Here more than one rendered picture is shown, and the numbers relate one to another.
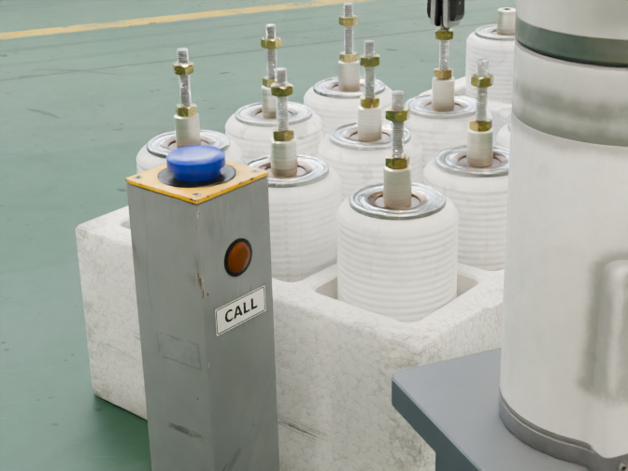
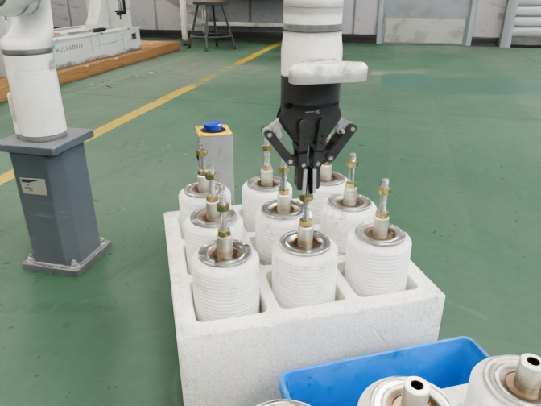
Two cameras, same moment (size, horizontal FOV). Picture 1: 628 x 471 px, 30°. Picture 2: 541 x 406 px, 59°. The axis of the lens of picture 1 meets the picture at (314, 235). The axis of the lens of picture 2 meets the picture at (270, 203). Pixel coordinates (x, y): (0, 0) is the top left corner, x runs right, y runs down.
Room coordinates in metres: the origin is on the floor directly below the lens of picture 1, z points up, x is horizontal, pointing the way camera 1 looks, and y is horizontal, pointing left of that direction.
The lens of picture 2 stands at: (1.42, -0.66, 0.59)
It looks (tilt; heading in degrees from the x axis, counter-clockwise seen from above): 25 degrees down; 125
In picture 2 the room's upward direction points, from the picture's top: straight up
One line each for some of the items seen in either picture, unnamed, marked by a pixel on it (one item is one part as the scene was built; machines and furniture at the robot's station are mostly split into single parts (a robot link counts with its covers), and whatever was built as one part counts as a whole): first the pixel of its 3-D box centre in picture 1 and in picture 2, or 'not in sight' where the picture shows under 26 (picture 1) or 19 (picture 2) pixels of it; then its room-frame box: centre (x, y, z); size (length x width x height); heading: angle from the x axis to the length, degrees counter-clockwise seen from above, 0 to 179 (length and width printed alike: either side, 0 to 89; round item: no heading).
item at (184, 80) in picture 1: (184, 91); not in sight; (1.01, 0.11, 0.30); 0.01 x 0.01 x 0.08
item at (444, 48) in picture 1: (444, 54); (306, 210); (1.11, -0.13, 0.30); 0.01 x 0.01 x 0.08
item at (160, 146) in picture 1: (188, 145); (325, 178); (1.01, 0.11, 0.25); 0.08 x 0.08 x 0.01
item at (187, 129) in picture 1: (187, 132); (325, 171); (1.01, 0.11, 0.26); 0.02 x 0.02 x 0.03
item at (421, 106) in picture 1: (443, 107); (304, 242); (1.11, -0.13, 0.25); 0.08 x 0.08 x 0.01
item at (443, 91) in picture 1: (443, 94); (305, 235); (1.11, -0.13, 0.26); 0.02 x 0.02 x 0.03
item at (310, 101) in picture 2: not in sight; (309, 105); (1.11, -0.13, 0.45); 0.08 x 0.08 x 0.09
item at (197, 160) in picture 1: (196, 166); (212, 127); (0.75, 0.08, 0.32); 0.04 x 0.04 x 0.02
